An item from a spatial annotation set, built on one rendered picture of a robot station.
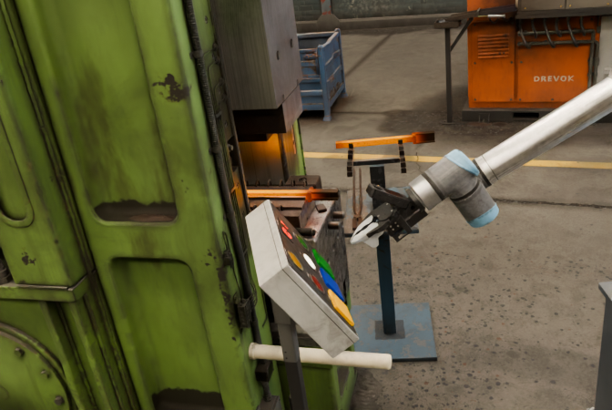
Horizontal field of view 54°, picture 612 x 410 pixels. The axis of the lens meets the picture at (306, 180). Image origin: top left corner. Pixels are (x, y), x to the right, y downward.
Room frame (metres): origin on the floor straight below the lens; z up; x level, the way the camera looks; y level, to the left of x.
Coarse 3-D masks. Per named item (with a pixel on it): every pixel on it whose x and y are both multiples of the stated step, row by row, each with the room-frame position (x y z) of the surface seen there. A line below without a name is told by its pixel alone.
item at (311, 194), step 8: (248, 192) 1.90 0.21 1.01; (256, 192) 1.89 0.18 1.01; (264, 192) 1.88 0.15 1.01; (272, 192) 1.87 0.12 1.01; (280, 192) 1.87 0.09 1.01; (288, 192) 1.86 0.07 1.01; (296, 192) 1.85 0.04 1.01; (304, 192) 1.84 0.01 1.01; (312, 192) 1.83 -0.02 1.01; (320, 192) 1.82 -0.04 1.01; (328, 192) 1.81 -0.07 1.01; (336, 192) 1.80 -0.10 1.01
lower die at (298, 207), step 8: (256, 200) 1.86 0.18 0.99; (264, 200) 1.86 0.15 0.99; (272, 200) 1.85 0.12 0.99; (280, 200) 1.84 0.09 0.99; (288, 200) 1.83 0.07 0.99; (296, 200) 1.82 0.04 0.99; (304, 200) 1.81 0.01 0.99; (312, 200) 1.90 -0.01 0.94; (280, 208) 1.79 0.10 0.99; (288, 208) 1.79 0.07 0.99; (296, 208) 1.78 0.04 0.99; (304, 208) 1.80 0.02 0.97; (312, 208) 1.89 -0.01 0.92; (288, 216) 1.74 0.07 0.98; (296, 216) 1.73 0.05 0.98; (304, 216) 1.79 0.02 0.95; (296, 224) 1.73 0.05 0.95; (304, 224) 1.77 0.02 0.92
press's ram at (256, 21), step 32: (224, 0) 1.71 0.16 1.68; (256, 0) 1.68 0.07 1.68; (288, 0) 1.92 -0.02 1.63; (224, 32) 1.72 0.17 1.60; (256, 32) 1.69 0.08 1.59; (288, 32) 1.87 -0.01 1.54; (224, 64) 1.72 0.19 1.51; (256, 64) 1.69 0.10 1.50; (288, 64) 1.83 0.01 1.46; (256, 96) 1.70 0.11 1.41
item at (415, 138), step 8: (400, 136) 2.39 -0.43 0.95; (408, 136) 2.38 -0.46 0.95; (416, 136) 2.37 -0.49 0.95; (424, 136) 2.37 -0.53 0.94; (432, 136) 2.36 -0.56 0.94; (336, 144) 2.41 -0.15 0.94; (344, 144) 2.40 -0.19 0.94; (360, 144) 2.39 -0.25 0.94; (368, 144) 2.39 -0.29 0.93; (376, 144) 2.38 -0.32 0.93
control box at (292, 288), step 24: (264, 216) 1.36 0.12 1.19; (264, 240) 1.25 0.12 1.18; (288, 240) 1.27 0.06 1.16; (264, 264) 1.15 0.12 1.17; (288, 264) 1.10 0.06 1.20; (264, 288) 1.09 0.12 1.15; (288, 288) 1.10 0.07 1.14; (312, 288) 1.12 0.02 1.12; (288, 312) 1.09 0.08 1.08; (312, 312) 1.10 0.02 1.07; (336, 312) 1.13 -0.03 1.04; (312, 336) 1.10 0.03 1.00; (336, 336) 1.11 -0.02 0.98
